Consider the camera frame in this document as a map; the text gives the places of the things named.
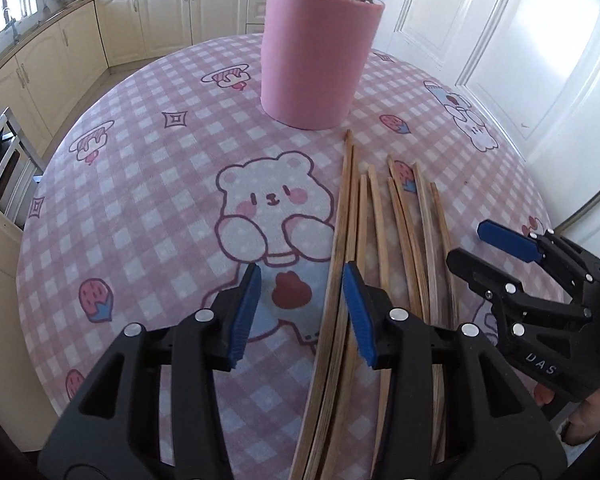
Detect lower kitchen cabinets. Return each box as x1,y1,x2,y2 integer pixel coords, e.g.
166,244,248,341
0,0,266,154

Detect right hand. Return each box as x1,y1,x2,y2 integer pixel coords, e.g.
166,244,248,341
560,389,600,448

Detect white door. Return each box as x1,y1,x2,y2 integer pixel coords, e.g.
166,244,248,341
376,0,600,252

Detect pink checkered tablecloth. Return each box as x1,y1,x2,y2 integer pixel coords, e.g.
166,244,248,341
17,35,562,479

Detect metal shelf rack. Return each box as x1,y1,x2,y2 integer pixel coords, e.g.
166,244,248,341
0,107,46,229

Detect pink cylindrical utensil holder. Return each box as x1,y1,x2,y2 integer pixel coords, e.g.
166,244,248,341
261,0,385,130

